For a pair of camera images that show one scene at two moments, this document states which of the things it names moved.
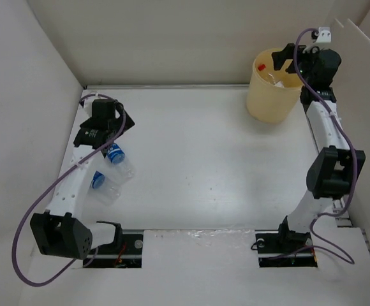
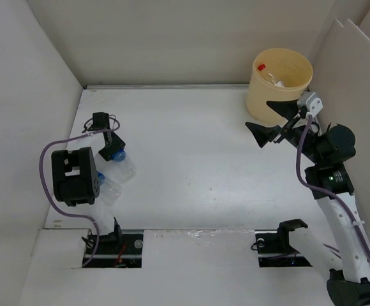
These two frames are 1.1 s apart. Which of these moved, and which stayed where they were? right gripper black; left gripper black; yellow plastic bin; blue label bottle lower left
Moved: right gripper black; left gripper black
Stayed: blue label bottle lower left; yellow plastic bin
